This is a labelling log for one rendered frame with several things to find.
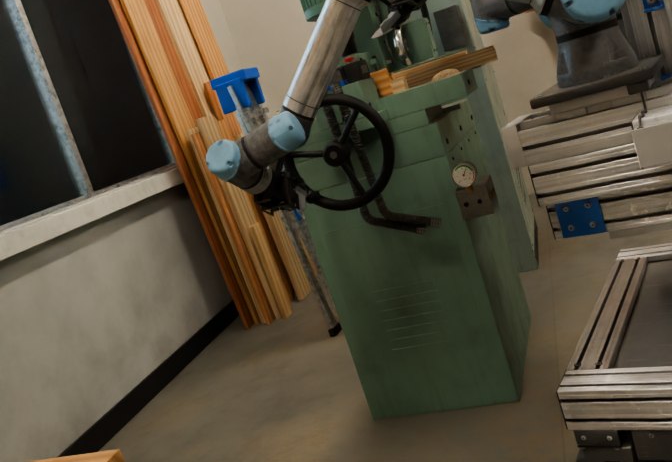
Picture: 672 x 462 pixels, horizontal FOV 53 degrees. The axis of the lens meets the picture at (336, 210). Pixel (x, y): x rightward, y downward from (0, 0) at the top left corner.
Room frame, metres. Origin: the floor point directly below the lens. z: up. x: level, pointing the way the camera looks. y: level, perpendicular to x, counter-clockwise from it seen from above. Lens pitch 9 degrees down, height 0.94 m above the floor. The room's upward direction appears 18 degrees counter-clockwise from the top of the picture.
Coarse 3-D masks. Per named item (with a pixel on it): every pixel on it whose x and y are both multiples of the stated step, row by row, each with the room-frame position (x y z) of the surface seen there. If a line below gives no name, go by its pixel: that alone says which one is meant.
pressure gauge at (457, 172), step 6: (462, 162) 1.67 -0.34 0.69; (468, 162) 1.67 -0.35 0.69; (456, 168) 1.67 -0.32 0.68; (462, 168) 1.66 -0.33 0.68; (468, 168) 1.66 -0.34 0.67; (474, 168) 1.66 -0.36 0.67; (456, 174) 1.67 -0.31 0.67; (462, 174) 1.67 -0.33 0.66; (468, 174) 1.66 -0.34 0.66; (474, 174) 1.65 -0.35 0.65; (456, 180) 1.67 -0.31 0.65; (462, 180) 1.67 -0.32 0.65; (468, 180) 1.66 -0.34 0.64; (474, 180) 1.65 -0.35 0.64; (462, 186) 1.67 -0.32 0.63; (468, 186) 1.66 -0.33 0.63
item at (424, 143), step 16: (448, 112) 1.93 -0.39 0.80; (464, 112) 2.13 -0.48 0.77; (416, 128) 1.76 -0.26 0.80; (432, 128) 1.74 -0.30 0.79; (448, 128) 1.85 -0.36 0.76; (464, 128) 2.06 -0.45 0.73; (368, 144) 1.81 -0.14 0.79; (400, 144) 1.78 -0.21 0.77; (416, 144) 1.76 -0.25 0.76; (432, 144) 1.75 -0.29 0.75; (448, 144) 1.79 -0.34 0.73; (320, 160) 1.87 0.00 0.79; (352, 160) 1.83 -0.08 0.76; (400, 160) 1.78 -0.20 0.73; (416, 160) 1.77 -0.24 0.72; (304, 176) 1.89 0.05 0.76; (320, 176) 1.87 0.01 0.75; (336, 176) 1.85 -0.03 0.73
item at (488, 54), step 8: (488, 48) 1.82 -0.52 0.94; (464, 56) 1.85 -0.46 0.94; (472, 56) 1.84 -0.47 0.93; (480, 56) 1.83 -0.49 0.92; (488, 56) 1.82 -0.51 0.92; (496, 56) 1.82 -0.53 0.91; (440, 64) 1.87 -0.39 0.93; (448, 64) 1.86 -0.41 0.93; (456, 64) 1.86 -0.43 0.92; (464, 64) 1.85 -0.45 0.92; (472, 64) 1.84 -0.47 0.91; (480, 64) 1.83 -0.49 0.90; (416, 72) 1.90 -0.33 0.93; (424, 72) 1.89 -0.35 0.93; (432, 72) 1.88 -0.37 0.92; (408, 80) 1.91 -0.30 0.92; (416, 80) 1.90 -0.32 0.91; (424, 80) 1.89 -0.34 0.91
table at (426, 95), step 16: (448, 80) 1.71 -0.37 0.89; (464, 80) 1.72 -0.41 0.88; (384, 96) 1.86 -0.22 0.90; (400, 96) 1.76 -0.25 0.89; (416, 96) 1.75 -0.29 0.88; (432, 96) 1.73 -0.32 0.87; (448, 96) 1.72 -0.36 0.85; (464, 96) 1.71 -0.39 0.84; (384, 112) 1.76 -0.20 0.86; (400, 112) 1.77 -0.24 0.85; (368, 128) 1.71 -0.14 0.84; (304, 144) 1.88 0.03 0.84
